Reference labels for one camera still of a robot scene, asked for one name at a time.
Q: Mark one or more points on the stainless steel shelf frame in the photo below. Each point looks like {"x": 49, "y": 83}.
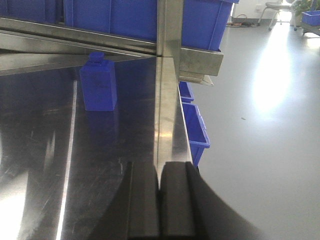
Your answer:
{"x": 173, "y": 63}

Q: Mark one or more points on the small blue bin below table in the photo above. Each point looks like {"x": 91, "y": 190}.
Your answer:
{"x": 186, "y": 93}

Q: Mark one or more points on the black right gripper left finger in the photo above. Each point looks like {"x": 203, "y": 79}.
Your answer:
{"x": 133, "y": 213}

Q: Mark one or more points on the blue bin upper shelf left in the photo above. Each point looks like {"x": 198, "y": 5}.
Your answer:
{"x": 44, "y": 11}

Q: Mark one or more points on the grey chair in background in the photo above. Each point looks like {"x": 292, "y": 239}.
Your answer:
{"x": 280, "y": 6}

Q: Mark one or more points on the blue bottle-shaped plastic part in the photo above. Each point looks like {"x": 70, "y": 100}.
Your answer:
{"x": 98, "y": 82}

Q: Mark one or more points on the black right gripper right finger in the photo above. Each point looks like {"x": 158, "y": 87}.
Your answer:
{"x": 191, "y": 210}

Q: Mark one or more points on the blue bin far background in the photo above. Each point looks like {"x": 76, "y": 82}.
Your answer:
{"x": 311, "y": 17}

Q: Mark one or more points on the blue bin on upper shelf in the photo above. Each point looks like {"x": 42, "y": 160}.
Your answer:
{"x": 203, "y": 25}

